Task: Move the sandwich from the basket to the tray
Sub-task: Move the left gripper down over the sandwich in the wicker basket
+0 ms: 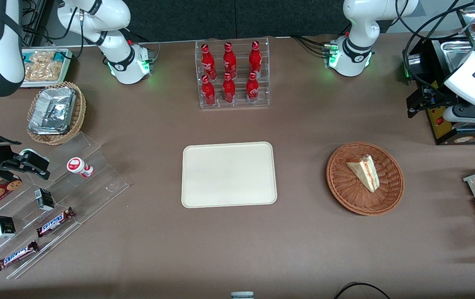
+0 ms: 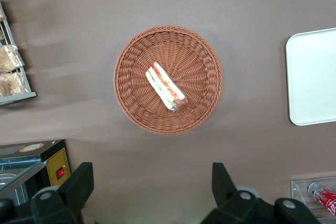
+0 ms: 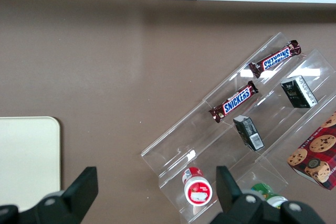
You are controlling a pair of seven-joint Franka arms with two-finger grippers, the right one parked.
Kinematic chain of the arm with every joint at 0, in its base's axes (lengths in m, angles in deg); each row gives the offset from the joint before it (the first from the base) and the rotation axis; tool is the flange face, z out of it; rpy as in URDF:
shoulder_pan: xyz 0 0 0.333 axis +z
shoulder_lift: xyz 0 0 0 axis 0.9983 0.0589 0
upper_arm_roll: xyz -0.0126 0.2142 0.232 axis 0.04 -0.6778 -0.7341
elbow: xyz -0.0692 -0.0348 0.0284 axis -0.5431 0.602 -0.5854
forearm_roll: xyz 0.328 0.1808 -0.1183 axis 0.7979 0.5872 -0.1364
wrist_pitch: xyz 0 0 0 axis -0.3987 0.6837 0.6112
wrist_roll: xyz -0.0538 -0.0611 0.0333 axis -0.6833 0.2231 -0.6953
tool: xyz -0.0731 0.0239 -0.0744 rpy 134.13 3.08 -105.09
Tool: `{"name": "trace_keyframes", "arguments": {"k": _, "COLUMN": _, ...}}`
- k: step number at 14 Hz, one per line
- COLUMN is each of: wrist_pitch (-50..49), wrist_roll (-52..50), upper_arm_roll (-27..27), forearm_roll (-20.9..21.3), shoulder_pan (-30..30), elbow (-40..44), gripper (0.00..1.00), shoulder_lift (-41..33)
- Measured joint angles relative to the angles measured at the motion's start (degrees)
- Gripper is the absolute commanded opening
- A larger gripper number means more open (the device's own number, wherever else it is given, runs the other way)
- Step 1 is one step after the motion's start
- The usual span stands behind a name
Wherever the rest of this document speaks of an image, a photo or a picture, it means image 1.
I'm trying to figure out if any triangular sandwich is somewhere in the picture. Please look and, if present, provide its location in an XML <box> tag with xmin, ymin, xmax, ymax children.
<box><xmin>346</xmin><ymin>154</ymin><xmax>380</xmax><ymax>193</ymax></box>

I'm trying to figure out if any light wicker basket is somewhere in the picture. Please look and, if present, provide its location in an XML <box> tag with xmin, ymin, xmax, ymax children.
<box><xmin>27</xmin><ymin>81</ymin><xmax>87</xmax><ymax>146</ymax></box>

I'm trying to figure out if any white snack tray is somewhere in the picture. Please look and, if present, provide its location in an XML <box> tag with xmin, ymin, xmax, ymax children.
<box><xmin>20</xmin><ymin>48</ymin><xmax>73</xmax><ymax>88</ymax></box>

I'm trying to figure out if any round brown wicker basket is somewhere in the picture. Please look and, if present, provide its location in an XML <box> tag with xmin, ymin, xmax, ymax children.
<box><xmin>326</xmin><ymin>142</ymin><xmax>405</xmax><ymax>216</ymax></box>

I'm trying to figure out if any cream plastic tray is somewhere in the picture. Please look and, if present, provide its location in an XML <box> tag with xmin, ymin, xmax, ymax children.
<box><xmin>181</xmin><ymin>142</ymin><xmax>278</xmax><ymax>208</ymax></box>

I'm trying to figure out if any black metal appliance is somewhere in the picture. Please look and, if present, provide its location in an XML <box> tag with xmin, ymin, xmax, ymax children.
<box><xmin>402</xmin><ymin>8</ymin><xmax>475</xmax><ymax>146</ymax></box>

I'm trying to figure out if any small black carton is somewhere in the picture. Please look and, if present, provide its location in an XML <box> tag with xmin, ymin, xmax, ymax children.
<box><xmin>0</xmin><ymin>216</ymin><xmax>16</xmax><ymax>238</ymax></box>
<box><xmin>34</xmin><ymin>188</ymin><xmax>55</xmax><ymax>211</ymax></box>

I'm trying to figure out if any red white yogurt bottle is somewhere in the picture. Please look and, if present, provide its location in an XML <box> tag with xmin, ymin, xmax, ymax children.
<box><xmin>67</xmin><ymin>157</ymin><xmax>94</xmax><ymax>178</ymax></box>

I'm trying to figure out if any silver foil package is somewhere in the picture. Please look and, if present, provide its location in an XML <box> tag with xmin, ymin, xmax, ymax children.
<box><xmin>28</xmin><ymin>86</ymin><xmax>77</xmax><ymax>135</ymax></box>

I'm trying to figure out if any snickers chocolate bar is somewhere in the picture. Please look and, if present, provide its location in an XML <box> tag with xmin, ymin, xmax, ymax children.
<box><xmin>0</xmin><ymin>240</ymin><xmax>40</xmax><ymax>272</ymax></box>
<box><xmin>36</xmin><ymin>207</ymin><xmax>76</xmax><ymax>238</ymax></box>

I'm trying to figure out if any clear acrylic stepped stand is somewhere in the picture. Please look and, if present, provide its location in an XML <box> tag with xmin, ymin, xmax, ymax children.
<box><xmin>0</xmin><ymin>132</ymin><xmax>130</xmax><ymax>280</ymax></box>

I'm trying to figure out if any clear bag of snacks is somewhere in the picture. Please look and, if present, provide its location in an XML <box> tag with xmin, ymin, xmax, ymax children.
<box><xmin>29</xmin><ymin>50</ymin><xmax>58</xmax><ymax>64</ymax></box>
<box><xmin>23</xmin><ymin>62</ymin><xmax>62</xmax><ymax>82</ymax></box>

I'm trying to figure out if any red cola bottle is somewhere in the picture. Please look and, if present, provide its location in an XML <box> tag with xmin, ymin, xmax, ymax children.
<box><xmin>246</xmin><ymin>72</ymin><xmax>260</xmax><ymax>104</ymax></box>
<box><xmin>222</xmin><ymin>73</ymin><xmax>236</xmax><ymax>104</ymax></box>
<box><xmin>249</xmin><ymin>40</ymin><xmax>263</xmax><ymax>77</ymax></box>
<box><xmin>201</xmin><ymin>75</ymin><xmax>216</xmax><ymax>107</ymax></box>
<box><xmin>201</xmin><ymin>43</ymin><xmax>217</xmax><ymax>79</ymax></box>
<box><xmin>223</xmin><ymin>42</ymin><xmax>238</xmax><ymax>78</ymax></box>

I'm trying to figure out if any clear acrylic bottle rack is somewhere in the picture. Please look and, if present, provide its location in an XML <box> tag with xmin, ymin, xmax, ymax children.
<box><xmin>195</xmin><ymin>37</ymin><xmax>270</xmax><ymax>109</ymax></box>

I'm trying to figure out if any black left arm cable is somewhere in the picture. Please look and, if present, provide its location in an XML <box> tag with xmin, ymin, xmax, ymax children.
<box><xmin>395</xmin><ymin>0</ymin><xmax>475</xmax><ymax>86</ymax></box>

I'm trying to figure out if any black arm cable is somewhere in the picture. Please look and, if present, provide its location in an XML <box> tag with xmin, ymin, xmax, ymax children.
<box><xmin>395</xmin><ymin>0</ymin><xmax>475</xmax><ymax>86</ymax></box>
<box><xmin>22</xmin><ymin>0</ymin><xmax>86</xmax><ymax>59</ymax></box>

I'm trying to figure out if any black base cable bundle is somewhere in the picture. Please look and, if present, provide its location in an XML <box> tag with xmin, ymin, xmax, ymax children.
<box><xmin>290</xmin><ymin>32</ymin><xmax>348</xmax><ymax>57</ymax></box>

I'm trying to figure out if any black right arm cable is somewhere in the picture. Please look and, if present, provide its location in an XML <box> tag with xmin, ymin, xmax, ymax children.
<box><xmin>22</xmin><ymin>0</ymin><xmax>86</xmax><ymax>59</ymax></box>

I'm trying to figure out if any black cable loop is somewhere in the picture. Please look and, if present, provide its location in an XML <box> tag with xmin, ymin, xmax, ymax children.
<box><xmin>334</xmin><ymin>282</ymin><xmax>392</xmax><ymax>299</ymax></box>

